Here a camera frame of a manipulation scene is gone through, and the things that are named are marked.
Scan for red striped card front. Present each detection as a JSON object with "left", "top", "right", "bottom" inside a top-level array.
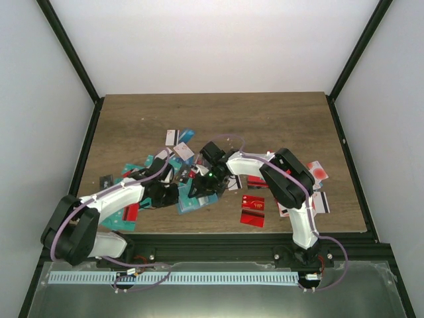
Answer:
[{"left": 240, "top": 209, "right": 265, "bottom": 228}]

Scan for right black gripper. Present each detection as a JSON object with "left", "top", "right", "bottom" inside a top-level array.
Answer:
[{"left": 189, "top": 168, "right": 227, "bottom": 199}]

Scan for blue leather card holder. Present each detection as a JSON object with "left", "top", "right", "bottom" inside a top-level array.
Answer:
[{"left": 176, "top": 185, "right": 218, "bottom": 215}]

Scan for teal card front left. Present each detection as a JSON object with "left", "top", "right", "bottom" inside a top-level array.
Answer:
[{"left": 101, "top": 215, "right": 136, "bottom": 231}]

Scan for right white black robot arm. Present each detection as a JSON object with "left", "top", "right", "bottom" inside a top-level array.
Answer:
[{"left": 188, "top": 142, "right": 319, "bottom": 267}]

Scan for white card red circles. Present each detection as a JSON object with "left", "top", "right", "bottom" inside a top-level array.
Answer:
[{"left": 307, "top": 161, "right": 329, "bottom": 182}]

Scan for white floral card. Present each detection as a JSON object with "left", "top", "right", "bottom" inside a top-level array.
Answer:
[{"left": 174, "top": 142, "right": 194, "bottom": 161}]

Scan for black VIP card left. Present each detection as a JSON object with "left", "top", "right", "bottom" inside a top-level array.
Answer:
[{"left": 99, "top": 174, "right": 113, "bottom": 190}]

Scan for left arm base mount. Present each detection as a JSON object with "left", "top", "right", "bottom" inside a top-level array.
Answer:
[{"left": 95, "top": 246, "right": 156, "bottom": 268}]

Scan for red gold VIP card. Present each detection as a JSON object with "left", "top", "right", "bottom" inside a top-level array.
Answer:
[{"left": 241, "top": 195, "right": 265, "bottom": 211}]

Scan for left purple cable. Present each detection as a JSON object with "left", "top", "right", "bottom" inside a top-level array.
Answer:
[{"left": 49, "top": 147, "right": 172, "bottom": 293}]

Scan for white card with black stripe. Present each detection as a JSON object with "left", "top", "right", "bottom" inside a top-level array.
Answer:
[{"left": 165, "top": 129, "right": 180, "bottom": 146}]

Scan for blue card top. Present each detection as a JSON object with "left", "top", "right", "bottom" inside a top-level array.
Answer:
[{"left": 178, "top": 129, "right": 195, "bottom": 144}]

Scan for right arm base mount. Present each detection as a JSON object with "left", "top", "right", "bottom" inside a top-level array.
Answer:
[{"left": 272, "top": 244, "right": 334, "bottom": 270}]

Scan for white striped card right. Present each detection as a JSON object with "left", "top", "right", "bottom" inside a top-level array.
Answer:
[{"left": 313, "top": 191, "right": 330, "bottom": 215}]

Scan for red card front left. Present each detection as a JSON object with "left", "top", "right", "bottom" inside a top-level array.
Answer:
[{"left": 122, "top": 203, "right": 139, "bottom": 222}]

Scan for light blue slotted cable duct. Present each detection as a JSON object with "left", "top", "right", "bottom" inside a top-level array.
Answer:
[{"left": 47, "top": 271, "right": 299, "bottom": 286}]

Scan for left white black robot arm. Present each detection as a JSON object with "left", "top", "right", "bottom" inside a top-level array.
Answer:
[{"left": 40, "top": 158, "right": 179, "bottom": 268}]

